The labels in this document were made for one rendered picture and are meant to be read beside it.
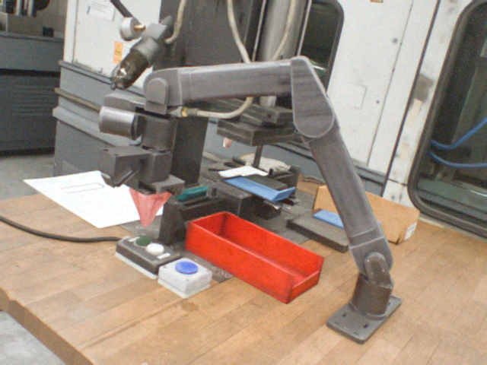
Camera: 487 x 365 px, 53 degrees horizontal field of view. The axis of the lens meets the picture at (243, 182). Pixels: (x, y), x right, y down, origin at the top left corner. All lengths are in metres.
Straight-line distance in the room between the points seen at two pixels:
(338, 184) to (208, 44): 0.51
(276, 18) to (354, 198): 0.46
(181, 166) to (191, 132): 0.09
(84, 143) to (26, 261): 1.93
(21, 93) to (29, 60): 0.26
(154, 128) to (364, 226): 0.39
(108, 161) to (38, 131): 3.53
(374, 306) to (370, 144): 0.89
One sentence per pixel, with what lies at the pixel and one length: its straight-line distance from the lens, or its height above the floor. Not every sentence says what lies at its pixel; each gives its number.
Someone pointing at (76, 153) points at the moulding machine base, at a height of 0.50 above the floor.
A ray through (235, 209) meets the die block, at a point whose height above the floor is 0.95.
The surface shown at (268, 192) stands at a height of 0.99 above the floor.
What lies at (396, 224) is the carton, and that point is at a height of 0.95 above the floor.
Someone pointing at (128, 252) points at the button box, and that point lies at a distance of 0.92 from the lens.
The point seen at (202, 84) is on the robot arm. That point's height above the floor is 1.24.
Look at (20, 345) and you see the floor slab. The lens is 2.21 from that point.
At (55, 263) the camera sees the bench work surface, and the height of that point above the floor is 0.90.
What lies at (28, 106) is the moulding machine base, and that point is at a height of 0.43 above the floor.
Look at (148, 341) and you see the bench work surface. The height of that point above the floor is 0.90.
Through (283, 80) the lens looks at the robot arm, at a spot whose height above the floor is 1.28.
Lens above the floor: 1.35
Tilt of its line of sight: 18 degrees down
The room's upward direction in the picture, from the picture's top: 11 degrees clockwise
